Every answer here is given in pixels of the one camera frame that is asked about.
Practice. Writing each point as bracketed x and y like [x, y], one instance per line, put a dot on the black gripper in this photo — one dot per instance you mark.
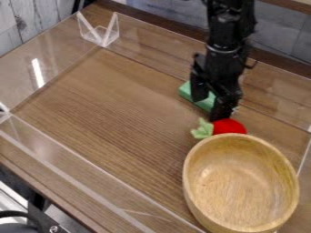
[216, 73]

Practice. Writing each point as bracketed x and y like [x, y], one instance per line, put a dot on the green rectangular block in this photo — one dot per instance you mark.
[194, 90]

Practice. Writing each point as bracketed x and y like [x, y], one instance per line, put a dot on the red plush fruit green leaves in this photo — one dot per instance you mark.
[218, 127]

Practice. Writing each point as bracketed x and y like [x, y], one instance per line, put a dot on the wooden bowl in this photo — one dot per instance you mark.
[241, 185]

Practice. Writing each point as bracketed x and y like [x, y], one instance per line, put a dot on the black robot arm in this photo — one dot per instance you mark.
[232, 21]

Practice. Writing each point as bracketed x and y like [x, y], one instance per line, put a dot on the clear acrylic enclosure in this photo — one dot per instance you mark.
[97, 131]

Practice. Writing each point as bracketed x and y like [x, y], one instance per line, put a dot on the black metal bracket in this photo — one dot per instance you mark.
[47, 224]

